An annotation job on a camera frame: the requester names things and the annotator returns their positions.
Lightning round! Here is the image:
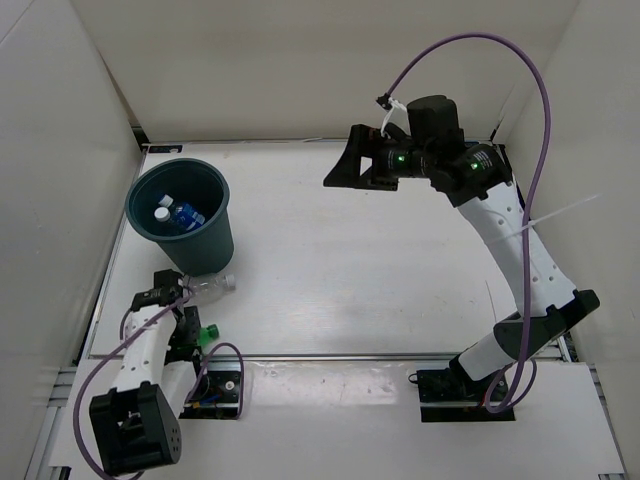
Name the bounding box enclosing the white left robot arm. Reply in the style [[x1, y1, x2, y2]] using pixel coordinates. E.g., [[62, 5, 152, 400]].
[[89, 270, 210, 477]]

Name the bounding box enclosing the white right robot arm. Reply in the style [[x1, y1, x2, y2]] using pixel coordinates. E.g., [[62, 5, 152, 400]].
[[323, 95, 600, 400]]

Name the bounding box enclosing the white cable tie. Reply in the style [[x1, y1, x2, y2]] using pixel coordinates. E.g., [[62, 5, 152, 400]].
[[485, 193, 602, 246]]

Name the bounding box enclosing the green plastic soda bottle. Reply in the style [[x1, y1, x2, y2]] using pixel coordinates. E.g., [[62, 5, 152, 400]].
[[198, 324, 220, 348]]

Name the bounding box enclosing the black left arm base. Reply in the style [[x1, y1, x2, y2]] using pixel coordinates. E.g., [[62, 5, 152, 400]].
[[180, 361, 244, 421]]

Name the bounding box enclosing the light blue label water bottle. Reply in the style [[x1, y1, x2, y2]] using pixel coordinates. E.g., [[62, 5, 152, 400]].
[[154, 206, 172, 236]]

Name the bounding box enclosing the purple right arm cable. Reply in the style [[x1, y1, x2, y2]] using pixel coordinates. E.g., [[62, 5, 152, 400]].
[[377, 32, 554, 415]]

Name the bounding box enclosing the dark blue label water bottle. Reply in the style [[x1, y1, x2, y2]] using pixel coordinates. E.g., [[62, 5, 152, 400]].
[[157, 195, 206, 234]]

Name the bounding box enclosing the clear unlabelled plastic bottle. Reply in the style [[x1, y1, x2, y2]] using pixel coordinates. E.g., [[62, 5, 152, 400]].
[[183, 274, 236, 306]]

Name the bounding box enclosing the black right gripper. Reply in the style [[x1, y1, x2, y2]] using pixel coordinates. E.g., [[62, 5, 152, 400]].
[[324, 125, 436, 192]]

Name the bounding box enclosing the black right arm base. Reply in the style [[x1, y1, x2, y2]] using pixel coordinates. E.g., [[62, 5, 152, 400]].
[[407, 366, 516, 423]]

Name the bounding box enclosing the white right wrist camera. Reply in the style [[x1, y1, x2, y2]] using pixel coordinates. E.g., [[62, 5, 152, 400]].
[[376, 93, 407, 136]]

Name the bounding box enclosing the dark teal plastic bin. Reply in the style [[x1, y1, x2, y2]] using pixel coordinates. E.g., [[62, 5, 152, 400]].
[[125, 158, 234, 277]]

